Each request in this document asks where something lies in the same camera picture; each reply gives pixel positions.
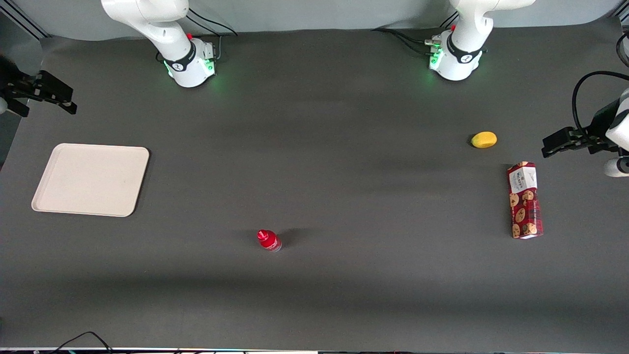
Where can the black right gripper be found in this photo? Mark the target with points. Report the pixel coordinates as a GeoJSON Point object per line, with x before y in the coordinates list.
{"type": "Point", "coordinates": [14, 82]}

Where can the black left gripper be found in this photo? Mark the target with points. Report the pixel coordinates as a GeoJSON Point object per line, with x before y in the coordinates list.
{"type": "Point", "coordinates": [600, 124]}

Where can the small red coke bottle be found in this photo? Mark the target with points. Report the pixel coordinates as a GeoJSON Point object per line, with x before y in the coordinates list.
{"type": "Point", "coordinates": [269, 240]}

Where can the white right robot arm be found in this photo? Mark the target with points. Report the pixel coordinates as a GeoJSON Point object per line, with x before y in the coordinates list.
{"type": "Point", "coordinates": [183, 59]}

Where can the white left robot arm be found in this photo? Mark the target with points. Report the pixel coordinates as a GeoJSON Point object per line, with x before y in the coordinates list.
{"type": "Point", "coordinates": [459, 56]}

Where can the beige plastic tray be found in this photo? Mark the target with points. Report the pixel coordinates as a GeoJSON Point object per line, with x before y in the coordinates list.
{"type": "Point", "coordinates": [91, 179]}

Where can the red cookie box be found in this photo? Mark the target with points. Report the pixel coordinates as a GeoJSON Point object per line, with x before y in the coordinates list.
{"type": "Point", "coordinates": [525, 200]}

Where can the yellow lemon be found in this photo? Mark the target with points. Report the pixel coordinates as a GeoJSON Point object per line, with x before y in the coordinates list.
{"type": "Point", "coordinates": [484, 139]}

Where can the aluminium frame rail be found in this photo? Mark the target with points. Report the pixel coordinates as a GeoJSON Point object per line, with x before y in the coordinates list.
{"type": "Point", "coordinates": [24, 22]}
{"type": "Point", "coordinates": [621, 17]}

